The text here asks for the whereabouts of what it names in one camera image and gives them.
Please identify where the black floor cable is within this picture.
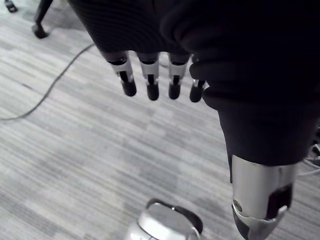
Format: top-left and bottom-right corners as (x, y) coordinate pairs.
(0, 42), (96, 122)

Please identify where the black chair leg with caster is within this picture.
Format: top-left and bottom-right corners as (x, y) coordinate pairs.
(31, 0), (54, 40)

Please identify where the black chair caster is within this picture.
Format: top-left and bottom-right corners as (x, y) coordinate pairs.
(5, 0), (19, 13)

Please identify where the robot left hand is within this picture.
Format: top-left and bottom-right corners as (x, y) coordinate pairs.
(66, 0), (320, 240)

